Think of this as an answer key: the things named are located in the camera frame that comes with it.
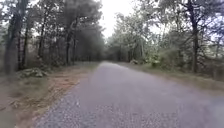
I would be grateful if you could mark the wood of trees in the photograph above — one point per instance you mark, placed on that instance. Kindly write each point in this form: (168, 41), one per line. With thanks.
(170, 40)
(50, 36)

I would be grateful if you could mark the grey asphalt road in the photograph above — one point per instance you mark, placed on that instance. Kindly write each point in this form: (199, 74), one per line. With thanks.
(126, 100)

